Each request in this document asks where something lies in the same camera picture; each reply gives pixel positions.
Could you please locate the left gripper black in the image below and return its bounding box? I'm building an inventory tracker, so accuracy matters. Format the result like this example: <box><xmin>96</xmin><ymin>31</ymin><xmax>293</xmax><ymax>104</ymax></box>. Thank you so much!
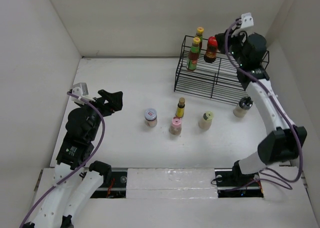
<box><xmin>78</xmin><ymin>89</ymin><xmax>123</xmax><ymax>140</ymax></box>

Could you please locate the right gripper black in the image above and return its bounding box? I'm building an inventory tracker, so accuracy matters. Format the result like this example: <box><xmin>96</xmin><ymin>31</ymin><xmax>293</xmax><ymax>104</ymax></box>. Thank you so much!
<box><xmin>213</xmin><ymin>27</ymin><xmax>247</xmax><ymax>67</ymax></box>

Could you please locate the red-lid chili sauce jar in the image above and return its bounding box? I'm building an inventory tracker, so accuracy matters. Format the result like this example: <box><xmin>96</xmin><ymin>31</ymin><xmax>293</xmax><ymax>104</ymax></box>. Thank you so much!
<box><xmin>204</xmin><ymin>36</ymin><xmax>218</xmax><ymax>63</ymax></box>

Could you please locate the yellow-capped green-label sauce bottle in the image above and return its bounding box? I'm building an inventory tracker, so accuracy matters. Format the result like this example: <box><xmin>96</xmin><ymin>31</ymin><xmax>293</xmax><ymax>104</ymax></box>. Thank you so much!
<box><xmin>186</xmin><ymin>37</ymin><xmax>201</xmax><ymax>71</ymax></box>

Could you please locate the white-lid glass jar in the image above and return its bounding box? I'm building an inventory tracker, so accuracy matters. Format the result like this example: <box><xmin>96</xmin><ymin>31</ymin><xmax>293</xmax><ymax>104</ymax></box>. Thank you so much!
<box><xmin>144</xmin><ymin>108</ymin><xmax>158</xmax><ymax>127</ymax></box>

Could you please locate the black-lid glass grinder jar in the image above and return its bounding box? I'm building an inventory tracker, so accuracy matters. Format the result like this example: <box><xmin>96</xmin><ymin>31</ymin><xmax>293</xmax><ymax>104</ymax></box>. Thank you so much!
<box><xmin>233</xmin><ymin>97</ymin><xmax>253</xmax><ymax>118</ymax></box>

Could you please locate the pale green-lid shaker jar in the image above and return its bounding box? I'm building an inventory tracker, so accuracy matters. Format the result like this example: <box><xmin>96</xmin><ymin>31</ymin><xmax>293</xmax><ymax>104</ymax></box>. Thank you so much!
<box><xmin>198</xmin><ymin>111</ymin><xmax>214</xmax><ymax>130</ymax></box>

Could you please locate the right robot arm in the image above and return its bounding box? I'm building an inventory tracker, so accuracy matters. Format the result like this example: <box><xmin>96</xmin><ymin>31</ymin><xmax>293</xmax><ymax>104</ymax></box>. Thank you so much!
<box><xmin>224</xmin><ymin>33</ymin><xmax>307</xmax><ymax>190</ymax></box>

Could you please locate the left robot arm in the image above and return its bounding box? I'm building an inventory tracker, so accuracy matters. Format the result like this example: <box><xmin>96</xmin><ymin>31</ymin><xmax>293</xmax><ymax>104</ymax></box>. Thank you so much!
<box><xmin>21</xmin><ymin>83</ymin><xmax>178</xmax><ymax>228</ymax></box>

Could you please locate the small brown-cap yellow bottle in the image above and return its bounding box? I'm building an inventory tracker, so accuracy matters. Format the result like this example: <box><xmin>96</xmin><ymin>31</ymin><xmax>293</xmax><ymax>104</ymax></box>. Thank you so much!
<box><xmin>175</xmin><ymin>97</ymin><xmax>186</xmax><ymax>118</ymax></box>

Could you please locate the pink-lid spice jar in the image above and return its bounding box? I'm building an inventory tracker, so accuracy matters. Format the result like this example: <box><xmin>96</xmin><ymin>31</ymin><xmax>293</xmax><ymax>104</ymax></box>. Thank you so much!
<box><xmin>169</xmin><ymin>117</ymin><xmax>182</xmax><ymax>135</ymax></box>

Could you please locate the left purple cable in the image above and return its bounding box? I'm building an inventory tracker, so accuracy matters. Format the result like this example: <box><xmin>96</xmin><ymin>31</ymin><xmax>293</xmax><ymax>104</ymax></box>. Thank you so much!
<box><xmin>18</xmin><ymin>90</ymin><xmax>107</xmax><ymax>228</ymax></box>

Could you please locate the purple cable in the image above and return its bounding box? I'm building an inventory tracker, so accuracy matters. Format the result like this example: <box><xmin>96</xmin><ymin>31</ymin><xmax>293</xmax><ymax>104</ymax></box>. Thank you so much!
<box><xmin>18</xmin><ymin>90</ymin><xmax>107</xmax><ymax>228</ymax></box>
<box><xmin>212</xmin><ymin>18</ymin><xmax>305</xmax><ymax>191</ymax></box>

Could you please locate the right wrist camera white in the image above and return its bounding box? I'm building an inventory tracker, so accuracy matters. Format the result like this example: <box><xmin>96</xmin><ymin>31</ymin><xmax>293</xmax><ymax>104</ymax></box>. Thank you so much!
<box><xmin>231</xmin><ymin>12</ymin><xmax>254</xmax><ymax>37</ymax></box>

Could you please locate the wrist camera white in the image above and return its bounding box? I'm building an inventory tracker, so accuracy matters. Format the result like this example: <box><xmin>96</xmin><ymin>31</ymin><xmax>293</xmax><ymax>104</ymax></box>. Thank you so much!
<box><xmin>69</xmin><ymin>82</ymin><xmax>95</xmax><ymax>105</ymax></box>
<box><xmin>231</xmin><ymin>12</ymin><xmax>254</xmax><ymax>37</ymax></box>

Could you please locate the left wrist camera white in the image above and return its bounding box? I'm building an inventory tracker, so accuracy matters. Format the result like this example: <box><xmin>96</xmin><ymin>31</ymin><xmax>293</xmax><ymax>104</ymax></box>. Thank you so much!
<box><xmin>69</xmin><ymin>82</ymin><xmax>95</xmax><ymax>105</ymax></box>

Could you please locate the black wire rack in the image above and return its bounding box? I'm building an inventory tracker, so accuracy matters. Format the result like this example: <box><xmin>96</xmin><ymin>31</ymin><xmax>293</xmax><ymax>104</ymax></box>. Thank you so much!
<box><xmin>173</xmin><ymin>35</ymin><xmax>270</xmax><ymax>106</ymax></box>

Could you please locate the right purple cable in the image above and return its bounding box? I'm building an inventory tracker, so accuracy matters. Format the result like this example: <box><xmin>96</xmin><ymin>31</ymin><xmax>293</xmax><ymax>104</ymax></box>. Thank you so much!
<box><xmin>212</xmin><ymin>18</ymin><xmax>305</xmax><ymax>191</ymax></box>

